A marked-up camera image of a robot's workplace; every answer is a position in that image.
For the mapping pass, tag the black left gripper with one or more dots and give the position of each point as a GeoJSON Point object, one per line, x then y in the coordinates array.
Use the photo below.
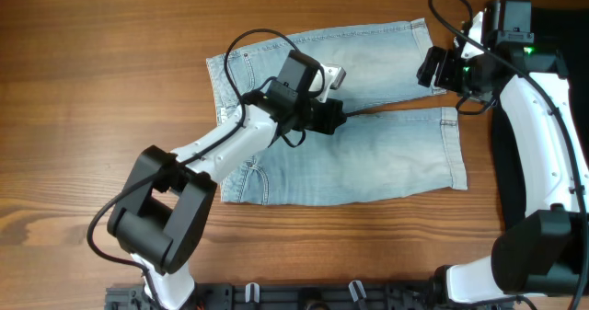
{"type": "Point", "coordinates": [329, 120]}

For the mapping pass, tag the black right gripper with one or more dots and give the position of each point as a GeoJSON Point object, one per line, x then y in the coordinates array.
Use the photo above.
{"type": "Point", "coordinates": [444, 77]}

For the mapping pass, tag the light blue denim shorts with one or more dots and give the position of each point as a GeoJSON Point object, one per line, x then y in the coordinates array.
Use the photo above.
{"type": "Point", "coordinates": [377, 154]}

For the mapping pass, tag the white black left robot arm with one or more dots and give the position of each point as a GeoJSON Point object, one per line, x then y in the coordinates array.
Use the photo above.
{"type": "Point", "coordinates": [160, 215]}

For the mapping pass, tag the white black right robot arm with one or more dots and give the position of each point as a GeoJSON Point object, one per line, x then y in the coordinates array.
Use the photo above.
{"type": "Point", "coordinates": [544, 255]}

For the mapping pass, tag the black folded garment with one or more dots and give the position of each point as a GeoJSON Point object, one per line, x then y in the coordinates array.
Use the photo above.
{"type": "Point", "coordinates": [539, 131]}

